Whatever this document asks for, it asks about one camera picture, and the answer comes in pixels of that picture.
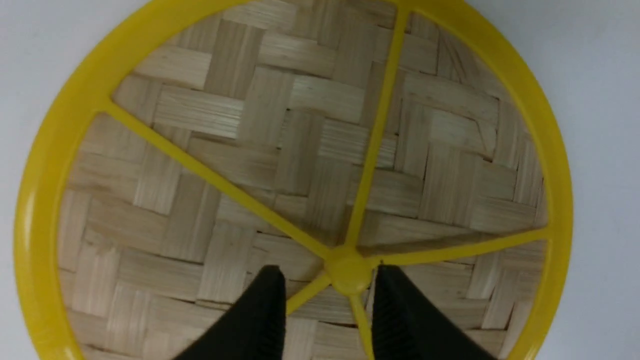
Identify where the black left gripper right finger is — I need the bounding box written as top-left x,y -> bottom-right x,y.
373,264 -> 495,360

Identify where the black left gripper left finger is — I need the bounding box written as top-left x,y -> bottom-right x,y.
174,265 -> 287,360

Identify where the yellow rimmed bamboo steamer lid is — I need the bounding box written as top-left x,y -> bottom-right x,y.
14,0 -> 573,360

